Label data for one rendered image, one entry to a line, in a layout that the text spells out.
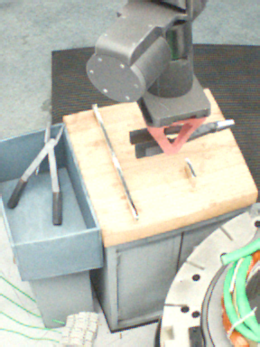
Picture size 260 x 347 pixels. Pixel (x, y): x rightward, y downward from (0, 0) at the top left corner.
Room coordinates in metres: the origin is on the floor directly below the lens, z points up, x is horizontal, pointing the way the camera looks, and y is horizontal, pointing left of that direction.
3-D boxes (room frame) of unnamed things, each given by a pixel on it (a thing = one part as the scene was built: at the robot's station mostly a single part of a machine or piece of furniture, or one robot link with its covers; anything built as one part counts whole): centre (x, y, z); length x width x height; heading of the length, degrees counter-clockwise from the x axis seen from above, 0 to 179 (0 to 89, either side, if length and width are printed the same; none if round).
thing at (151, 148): (0.57, -0.05, 1.15); 0.04 x 0.01 x 0.02; 103
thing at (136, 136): (0.59, -0.04, 1.15); 0.04 x 0.01 x 0.02; 103
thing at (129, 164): (0.63, -0.07, 1.05); 0.20 x 0.19 x 0.02; 104
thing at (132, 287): (0.63, -0.07, 0.91); 0.19 x 0.19 x 0.26; 14
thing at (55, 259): (0.60, 0.08, 0.92); 0.17 x 0.11 x 0.28; 14
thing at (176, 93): (0.58, -0.06, 1.26); 0.10 x 0.07 x 0.07; 15
